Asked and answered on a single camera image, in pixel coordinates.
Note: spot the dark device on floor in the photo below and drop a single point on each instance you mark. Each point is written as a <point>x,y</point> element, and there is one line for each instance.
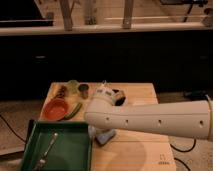
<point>196,95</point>

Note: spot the dark bowl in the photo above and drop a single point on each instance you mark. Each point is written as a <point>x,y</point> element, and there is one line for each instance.
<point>119,97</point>

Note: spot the green plastic tray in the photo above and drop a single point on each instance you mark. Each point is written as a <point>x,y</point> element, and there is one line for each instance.
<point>71,151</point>

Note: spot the green cucumber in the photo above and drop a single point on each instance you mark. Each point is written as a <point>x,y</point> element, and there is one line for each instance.
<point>74,111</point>

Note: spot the silver metal fork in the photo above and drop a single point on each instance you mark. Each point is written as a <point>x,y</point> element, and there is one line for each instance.
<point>41,162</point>

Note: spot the green cup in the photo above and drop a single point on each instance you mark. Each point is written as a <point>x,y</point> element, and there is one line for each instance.
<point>72,86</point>

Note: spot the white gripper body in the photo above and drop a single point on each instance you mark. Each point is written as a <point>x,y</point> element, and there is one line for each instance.
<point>92,131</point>

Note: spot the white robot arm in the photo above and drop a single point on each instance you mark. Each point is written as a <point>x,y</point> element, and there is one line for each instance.
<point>182,119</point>

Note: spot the orange bowl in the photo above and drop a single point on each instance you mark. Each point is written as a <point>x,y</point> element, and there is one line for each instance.
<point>55,109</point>

